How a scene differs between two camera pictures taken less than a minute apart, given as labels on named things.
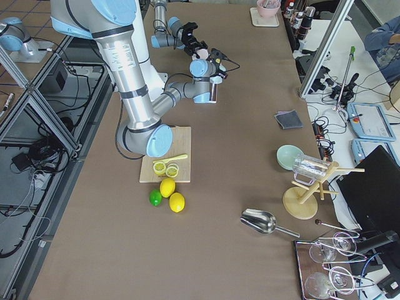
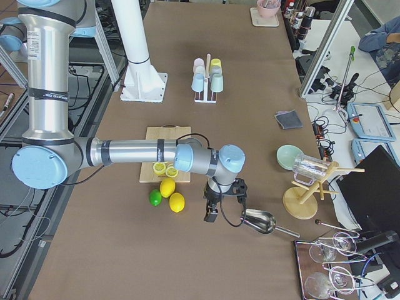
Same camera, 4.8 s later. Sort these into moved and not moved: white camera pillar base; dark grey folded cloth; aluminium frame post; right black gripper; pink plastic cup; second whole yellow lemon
Moved: right black gripper; pink plastic cup
Not moved: second whole yellow lemon; aluminium frame post; white camera pillar base; dark grey folded cloth
